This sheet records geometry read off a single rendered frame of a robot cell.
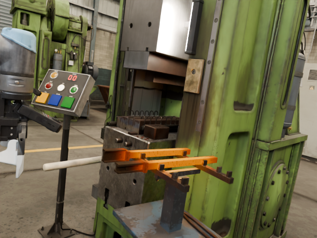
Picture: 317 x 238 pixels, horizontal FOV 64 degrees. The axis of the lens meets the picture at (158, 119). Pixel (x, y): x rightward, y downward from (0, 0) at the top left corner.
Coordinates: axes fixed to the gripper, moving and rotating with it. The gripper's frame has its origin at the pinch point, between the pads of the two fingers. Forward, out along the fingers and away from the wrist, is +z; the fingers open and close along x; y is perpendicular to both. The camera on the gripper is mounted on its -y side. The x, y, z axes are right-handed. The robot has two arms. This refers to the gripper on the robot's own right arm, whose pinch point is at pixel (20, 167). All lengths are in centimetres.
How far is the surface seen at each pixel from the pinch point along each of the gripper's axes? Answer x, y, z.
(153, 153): -11.0, -45.6, 0.0
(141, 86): -83, -69, -24
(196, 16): -36, -72, -63
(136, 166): 2.0, -32.8, 0.0
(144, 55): -54, -55, -41
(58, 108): -96, -19, -3
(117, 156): -9.9, -30.6, 0.4
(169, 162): 1.1, -45.9, -0.8
